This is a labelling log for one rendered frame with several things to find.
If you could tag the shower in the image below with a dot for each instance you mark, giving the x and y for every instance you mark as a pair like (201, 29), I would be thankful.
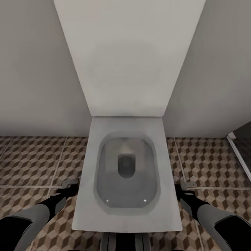
(240, 158)

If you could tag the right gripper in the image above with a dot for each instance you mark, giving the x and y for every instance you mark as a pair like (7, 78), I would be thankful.
(180, 192)

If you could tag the door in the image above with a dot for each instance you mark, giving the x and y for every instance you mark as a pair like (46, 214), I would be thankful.
(242, 140)

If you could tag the toilet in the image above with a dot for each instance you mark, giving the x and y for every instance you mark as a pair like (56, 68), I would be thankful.
(127, 55)

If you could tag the robot trunk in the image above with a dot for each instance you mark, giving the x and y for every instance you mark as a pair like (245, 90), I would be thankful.
(125, 242)

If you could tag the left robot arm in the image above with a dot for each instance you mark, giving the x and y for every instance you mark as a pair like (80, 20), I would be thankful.
(18, 230)

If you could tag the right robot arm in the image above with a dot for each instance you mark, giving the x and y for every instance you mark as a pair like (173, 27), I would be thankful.
(229, 231)

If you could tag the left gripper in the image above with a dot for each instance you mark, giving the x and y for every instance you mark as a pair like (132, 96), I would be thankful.
(71, 191)

